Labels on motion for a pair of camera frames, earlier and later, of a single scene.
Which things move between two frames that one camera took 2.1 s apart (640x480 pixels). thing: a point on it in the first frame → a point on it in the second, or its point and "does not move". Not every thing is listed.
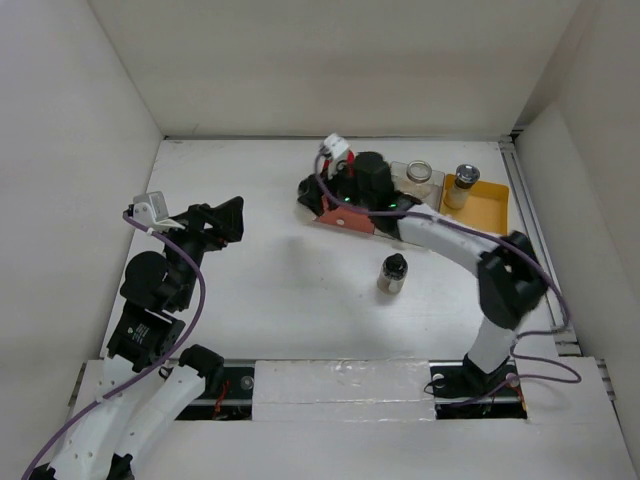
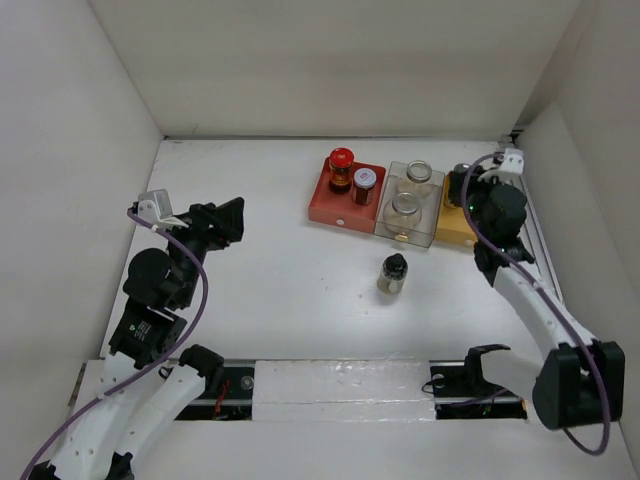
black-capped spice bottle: (392, 274) does not move
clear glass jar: (417, 182) does not move
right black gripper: (330, 184) → (457, 180)
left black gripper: (226, 220) does not move
